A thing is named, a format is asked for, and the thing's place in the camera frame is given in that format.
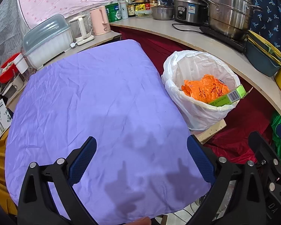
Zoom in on green plastic bag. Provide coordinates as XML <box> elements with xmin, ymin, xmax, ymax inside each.
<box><xmin>271</xmin><ymin>111</ymin><xmax>281</xmax><ymax>161</ymax></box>

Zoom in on white glass kettle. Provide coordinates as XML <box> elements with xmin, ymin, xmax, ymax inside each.
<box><xmin>68</xmin><ymin>14</ymin><xmax>94</xmax><ymax>46</ymax></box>

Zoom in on white plastic cup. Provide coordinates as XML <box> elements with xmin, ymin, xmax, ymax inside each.
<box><xmin>13</xmin><ymin>52</ymin><xmax>29</xmax><ymax>74</ymax></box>

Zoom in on stacked teal yellow basins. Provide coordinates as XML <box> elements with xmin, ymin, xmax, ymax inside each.
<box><xmin>245</xmin><ymin>31</ymin><xmax>281</xmax><ymax>77</ymax></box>

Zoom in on person left hand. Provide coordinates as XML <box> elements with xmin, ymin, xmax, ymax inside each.
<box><xmin>125</xmin><ymin>217</ymin><xmax>152</xmax><ymax>225</ymax></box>

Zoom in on dish box with blue lid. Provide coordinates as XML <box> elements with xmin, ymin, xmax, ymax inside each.
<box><xmin>23</xmin><ymin>14</ymin><xmax>73</xmax><ymax>70</ymax></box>

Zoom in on soy sauce bottle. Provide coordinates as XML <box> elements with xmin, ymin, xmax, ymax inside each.
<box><xmin>127</xmin><ymin>0</ymin><xmax>135</xmax><ymax>17</ymax></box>

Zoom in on grey striped curtain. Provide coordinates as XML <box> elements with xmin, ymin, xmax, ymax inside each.
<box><xmin>0</xmin><ymin>0</ymin><xmax>30</xmax><ymax>66</ymax></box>

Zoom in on black induction cooker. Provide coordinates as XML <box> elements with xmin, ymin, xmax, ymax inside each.
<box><xmin>200</xmin><ymin>25</ymin><xmax>246</xmax><ymax>53</ymax></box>

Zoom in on green cardboard box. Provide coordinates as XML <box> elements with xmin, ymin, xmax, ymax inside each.
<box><xmin>209</xmin><ymin>84</ymin><xmax>247</xmax><ymax>107</ymax></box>

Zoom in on small steel pot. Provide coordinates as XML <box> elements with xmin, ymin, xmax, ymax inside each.
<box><xmin>151</xmin><ymin>5</ymin><xmax>174</xmax><ymax>21</ymax></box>

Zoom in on white lined trash bin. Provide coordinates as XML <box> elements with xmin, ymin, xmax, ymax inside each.
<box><xmin>161</xmin><ymin>50</ymin><xmax>241</xmax><ymax>132</ymax></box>

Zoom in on purple tablecloth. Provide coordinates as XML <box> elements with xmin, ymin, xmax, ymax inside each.
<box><xmin>5</xmin><ymin>40</ymin><xmax>210</xmax><ymax>224</ymax></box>

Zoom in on red cabinet curtain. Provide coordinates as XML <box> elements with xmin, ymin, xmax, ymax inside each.
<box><xmin>111</xmin><ymin>25</ymin><xmax>275</xmax><ymax>164</ymax></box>

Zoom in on large stacked steel steamer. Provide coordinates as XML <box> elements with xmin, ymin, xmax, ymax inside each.
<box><xmin>202</xmin><ymin>0</ymin><xmax>262</xmax><ymax>40</ymax></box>

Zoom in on pink electric kettle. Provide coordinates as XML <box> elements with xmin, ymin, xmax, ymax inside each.
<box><xmin>90</xmin><ymin>6</ymin><xmax>111</xmax><ymax>36</ymax></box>

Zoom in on red plastic basin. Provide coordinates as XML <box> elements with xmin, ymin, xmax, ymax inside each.
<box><xmin>0</xmin><ymin>52</ymin><xmax>20</xmax><ymax>84</ymax></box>

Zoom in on white thermos bottle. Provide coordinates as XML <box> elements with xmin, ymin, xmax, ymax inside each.
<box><xmin>119</xmin><ymin>0</ymin><xmax>129</xmax><ymax>19</ymax></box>

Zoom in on orange printed fruit bag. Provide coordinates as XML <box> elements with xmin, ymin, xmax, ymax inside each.
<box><xmin>181</xmin><ymin>74</ymin><xmax>229</xmax><ymax>104</ymax></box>

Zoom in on black power cable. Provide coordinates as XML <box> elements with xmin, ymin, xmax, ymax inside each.
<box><xmin>171</xmin><ymin>22</ymin><xmax>205</xmax><ymax>34</ymax></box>

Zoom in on steel rice cooker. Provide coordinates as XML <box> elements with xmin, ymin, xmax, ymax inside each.
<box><xmin>174</xmin><ymin>0</ymin><xmax>208</xmax><ymax>26</ymax></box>

